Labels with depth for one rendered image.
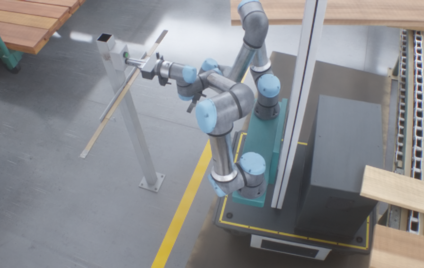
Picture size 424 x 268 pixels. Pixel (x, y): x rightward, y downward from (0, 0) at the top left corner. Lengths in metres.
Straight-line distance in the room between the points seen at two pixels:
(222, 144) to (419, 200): 0.92
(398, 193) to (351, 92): 1.67
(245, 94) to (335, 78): 2.09
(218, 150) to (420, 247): 0.93
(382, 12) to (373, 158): 1.11
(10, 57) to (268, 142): 2.37
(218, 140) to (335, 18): 1.33
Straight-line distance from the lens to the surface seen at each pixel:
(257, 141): 2.05
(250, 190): 1.82
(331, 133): 1.94
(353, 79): 3.47
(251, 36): 1.75
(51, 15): 3.65
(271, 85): 2.01
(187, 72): 1.65
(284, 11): 2.50
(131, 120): 2.14
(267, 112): 2.11
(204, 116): 1.35
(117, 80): 1.91
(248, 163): 1.70
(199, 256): 2.48
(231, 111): 1.37
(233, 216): 2.22
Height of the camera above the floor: 2.35
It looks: 53 degrees down
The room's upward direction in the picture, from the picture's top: 6 degrees counter-clockwise
